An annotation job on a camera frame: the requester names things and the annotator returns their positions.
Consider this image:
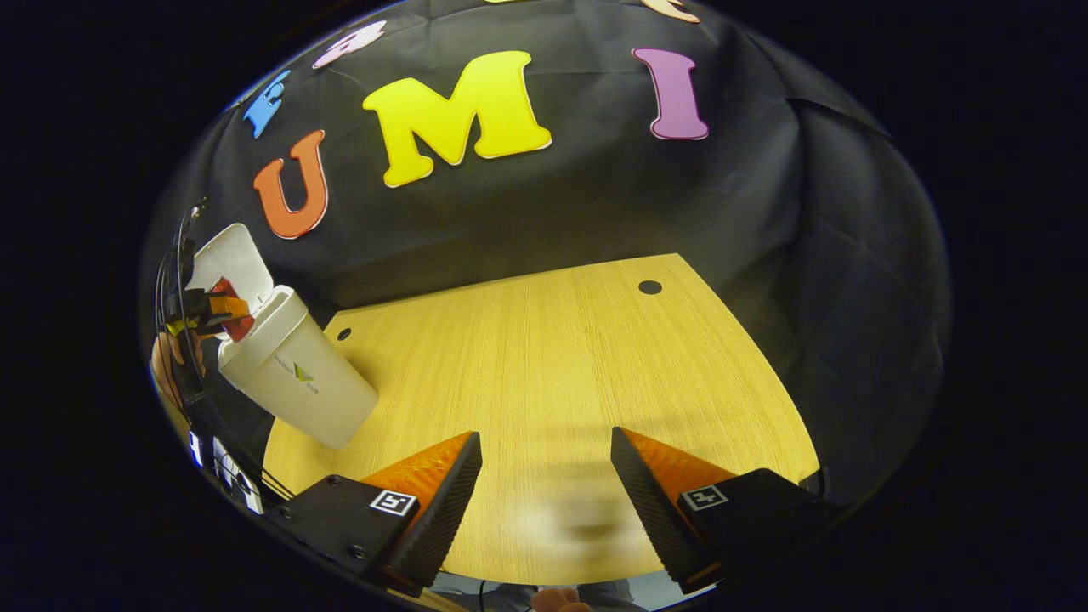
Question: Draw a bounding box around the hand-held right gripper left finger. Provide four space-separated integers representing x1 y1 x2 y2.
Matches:
268 432 484 596

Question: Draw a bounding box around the white desktop garbage bin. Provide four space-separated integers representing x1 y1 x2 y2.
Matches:
185 223 379 450

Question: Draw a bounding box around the black backdrop cloth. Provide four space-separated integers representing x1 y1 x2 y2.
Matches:
140 0 951 511

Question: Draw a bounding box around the wooden desktop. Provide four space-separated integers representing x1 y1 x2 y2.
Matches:
263 253 821 587

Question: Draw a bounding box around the white side table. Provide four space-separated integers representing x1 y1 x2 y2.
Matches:
189 429 266 516

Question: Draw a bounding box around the red pop can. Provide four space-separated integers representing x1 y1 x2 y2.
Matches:
211 277 256 343

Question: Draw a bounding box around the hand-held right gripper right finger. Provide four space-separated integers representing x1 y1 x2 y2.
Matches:
610 428 838 594

